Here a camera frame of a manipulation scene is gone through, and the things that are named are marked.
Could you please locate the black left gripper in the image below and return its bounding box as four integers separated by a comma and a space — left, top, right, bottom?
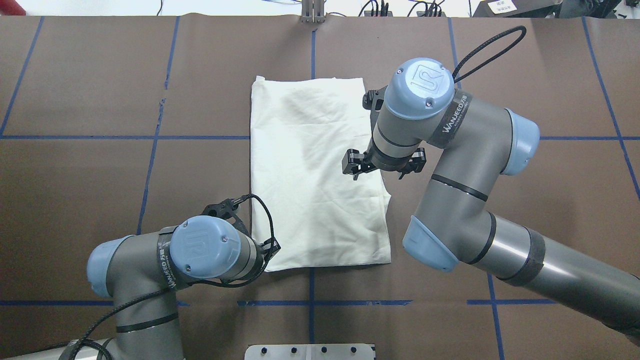
257, 239, 282, 268

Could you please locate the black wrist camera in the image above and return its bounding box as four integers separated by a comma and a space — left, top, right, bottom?
201, 194, 250, 236
362, 86, 387, 112

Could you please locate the black box white label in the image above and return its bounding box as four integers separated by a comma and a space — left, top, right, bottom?
471, 0, 563, 19

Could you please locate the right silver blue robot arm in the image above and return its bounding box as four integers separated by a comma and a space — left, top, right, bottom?
342, 57, 640, 345

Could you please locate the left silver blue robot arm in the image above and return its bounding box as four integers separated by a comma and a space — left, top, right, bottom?
60, 215, 281, 360

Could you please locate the cream long-sleeve cat shirt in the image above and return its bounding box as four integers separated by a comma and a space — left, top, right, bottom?
250, 76, 392, 272

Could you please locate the aluminium frame post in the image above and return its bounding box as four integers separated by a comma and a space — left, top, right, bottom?
300, 0, 326, 24

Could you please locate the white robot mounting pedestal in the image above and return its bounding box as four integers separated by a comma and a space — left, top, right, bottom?
244, 342, 377, 360

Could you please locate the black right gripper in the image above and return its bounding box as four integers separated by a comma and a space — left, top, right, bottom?
342, 140, 426, 181

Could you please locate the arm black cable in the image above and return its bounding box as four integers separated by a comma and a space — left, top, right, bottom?
452, 26, 527, 85
60, 194, 277, 360

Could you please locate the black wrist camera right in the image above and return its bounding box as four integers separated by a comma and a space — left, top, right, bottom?
362, 86, 387, 112

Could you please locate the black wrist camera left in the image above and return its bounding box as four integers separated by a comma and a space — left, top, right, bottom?
201, 194, 250, 236

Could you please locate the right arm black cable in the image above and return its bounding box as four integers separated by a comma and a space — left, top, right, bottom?
452, 26, 527, 85

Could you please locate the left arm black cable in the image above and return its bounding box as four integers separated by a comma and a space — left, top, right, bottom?
60, 194, 277, 360

